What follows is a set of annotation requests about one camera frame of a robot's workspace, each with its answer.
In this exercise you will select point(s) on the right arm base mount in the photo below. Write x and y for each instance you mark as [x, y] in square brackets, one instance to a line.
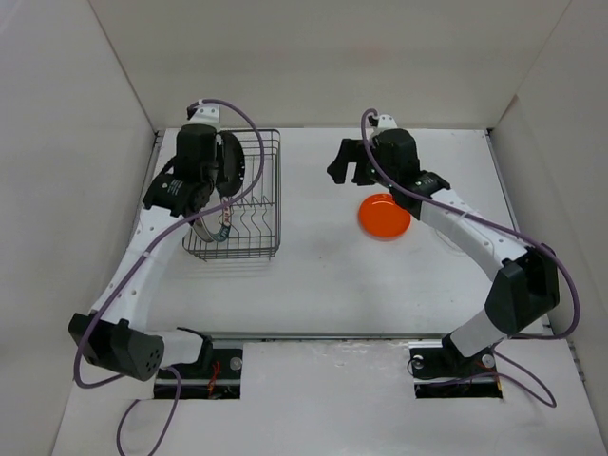
[438, 375]

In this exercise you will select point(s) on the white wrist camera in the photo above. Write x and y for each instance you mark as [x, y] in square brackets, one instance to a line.
[381, 122]
[200, 112]

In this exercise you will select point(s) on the aluminium rail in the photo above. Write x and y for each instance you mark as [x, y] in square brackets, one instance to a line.
[322, 336]

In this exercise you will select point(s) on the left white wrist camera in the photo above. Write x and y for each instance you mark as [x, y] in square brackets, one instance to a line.
[200, 112]

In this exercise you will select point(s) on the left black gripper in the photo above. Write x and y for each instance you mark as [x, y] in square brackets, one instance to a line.
[221, 175]

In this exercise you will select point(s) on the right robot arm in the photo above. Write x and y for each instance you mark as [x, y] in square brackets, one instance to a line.
[524, 280]

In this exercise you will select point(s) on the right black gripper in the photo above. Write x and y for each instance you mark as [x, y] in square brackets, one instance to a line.
[351, 150]

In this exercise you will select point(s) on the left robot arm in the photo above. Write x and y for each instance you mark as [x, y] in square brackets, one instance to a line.
[114, 335]

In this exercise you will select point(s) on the white plate dark rim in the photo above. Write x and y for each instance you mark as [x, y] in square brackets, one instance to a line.
[223, 232]

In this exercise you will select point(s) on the black plate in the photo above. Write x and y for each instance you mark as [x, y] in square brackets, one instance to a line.
[231, 165]

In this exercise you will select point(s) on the white plate red characters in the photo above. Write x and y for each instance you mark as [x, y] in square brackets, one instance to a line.
[200, 230]

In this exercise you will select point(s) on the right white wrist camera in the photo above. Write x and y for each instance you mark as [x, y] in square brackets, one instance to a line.
[381, 122]

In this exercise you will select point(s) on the grey wire dish rack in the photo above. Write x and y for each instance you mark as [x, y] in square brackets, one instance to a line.
[256, 219]

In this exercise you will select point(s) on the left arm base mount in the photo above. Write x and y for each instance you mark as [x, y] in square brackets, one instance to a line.
[215, 376]

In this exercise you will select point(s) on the orange plate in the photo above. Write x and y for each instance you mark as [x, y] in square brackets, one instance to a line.
[381, 218]

